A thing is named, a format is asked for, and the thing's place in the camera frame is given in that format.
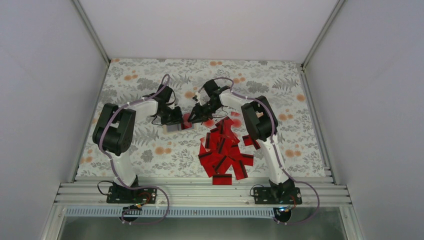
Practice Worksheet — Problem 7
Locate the aluminium rail frame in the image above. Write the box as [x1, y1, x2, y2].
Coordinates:
[54, 176, 352, 207]

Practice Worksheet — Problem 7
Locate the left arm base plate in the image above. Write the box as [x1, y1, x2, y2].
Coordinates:
[106, 185, 157, 205]

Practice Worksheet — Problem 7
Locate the red card centre pile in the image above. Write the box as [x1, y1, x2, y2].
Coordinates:
[204, 117, 241, 164]

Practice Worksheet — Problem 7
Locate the clear card red dot right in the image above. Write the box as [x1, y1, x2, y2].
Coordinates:
[230, 111, 242, 128]

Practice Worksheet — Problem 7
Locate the red card lower right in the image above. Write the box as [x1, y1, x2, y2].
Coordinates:
[230, 153, 254, 180]

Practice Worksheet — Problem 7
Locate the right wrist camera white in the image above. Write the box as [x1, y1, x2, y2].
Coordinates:
[192, 91, 204, 105]

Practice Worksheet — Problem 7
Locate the red card on rail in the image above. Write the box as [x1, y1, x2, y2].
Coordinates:
[212, 174, 233, 186]

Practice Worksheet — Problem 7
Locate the beige card holder wallet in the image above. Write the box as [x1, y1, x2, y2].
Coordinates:
[163, 123, 196, 135]

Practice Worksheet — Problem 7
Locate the red card left pile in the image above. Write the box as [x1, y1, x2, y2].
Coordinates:
[198, 151, 220, 177]

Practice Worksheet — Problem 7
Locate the clear card red dot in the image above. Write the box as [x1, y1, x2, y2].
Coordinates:
[202, 119, 216, 129]
[230, 111, 242, 128]

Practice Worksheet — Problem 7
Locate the clear card red dot left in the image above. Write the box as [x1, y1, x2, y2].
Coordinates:
[202, 119, 216, 129]

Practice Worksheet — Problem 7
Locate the red card right pile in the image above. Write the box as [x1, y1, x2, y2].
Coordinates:
[242, 135, 261, 150]

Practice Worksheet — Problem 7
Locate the red card pile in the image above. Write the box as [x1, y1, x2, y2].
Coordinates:
[242, 135, 261, 150]
[204, 117, 241, 164]
[198, 151, 220, 177]

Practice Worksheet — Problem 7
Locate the floral patterned table mat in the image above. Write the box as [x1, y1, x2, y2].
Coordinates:
[77, 58, 325, 180]

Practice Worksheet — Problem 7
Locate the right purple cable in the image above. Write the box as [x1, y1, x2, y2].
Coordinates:
[197, 77, 322, 227]

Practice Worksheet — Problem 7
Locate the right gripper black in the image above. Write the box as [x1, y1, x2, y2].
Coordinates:
[188, 99, 221, 124]

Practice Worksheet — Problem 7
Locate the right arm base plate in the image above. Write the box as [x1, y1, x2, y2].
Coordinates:
[251, 186, 303, 205]

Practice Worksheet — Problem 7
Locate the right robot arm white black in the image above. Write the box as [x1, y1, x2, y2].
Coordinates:
[188, 79, 295, 204]

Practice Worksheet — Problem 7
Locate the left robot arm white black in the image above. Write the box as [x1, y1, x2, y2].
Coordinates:
[92, 84, 184, 203]

